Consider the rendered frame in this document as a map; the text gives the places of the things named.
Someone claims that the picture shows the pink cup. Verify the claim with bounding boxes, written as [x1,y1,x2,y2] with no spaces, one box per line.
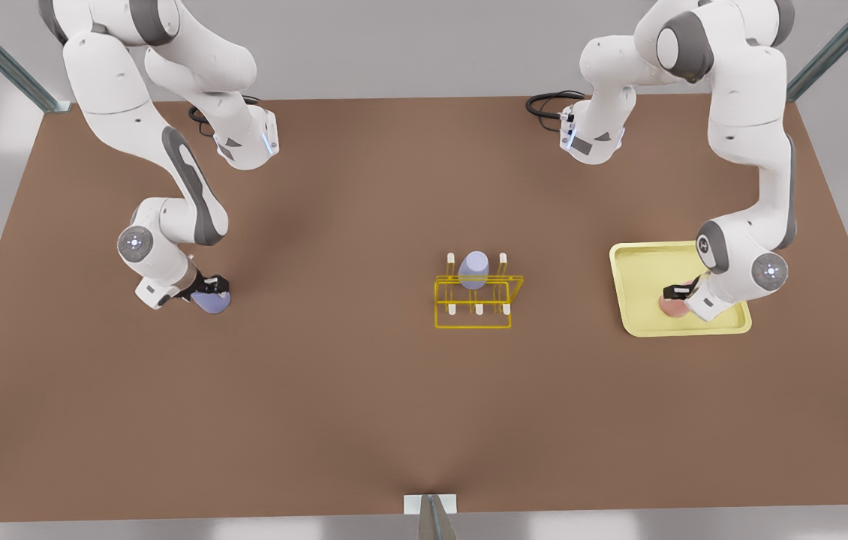
[658,282,699,320]

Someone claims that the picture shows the lavender cup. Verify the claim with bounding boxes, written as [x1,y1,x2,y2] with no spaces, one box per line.
[191,291,232,314]
[459,251,490,291]

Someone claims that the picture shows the yellow tray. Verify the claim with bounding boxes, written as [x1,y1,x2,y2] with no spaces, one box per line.
[609,241,753,338]

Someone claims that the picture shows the black cable loop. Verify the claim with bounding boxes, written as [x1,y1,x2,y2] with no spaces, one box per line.
[525,90,589,133]
[188,95,263,139]

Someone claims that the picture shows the yellow wire cup rack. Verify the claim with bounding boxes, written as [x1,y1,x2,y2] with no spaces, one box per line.
[435,253,525,330]

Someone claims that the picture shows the silver frame post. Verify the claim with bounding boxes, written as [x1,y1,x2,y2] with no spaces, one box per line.
[786,0,848,103]
[403,493,459,540]
[0,0,72,114]

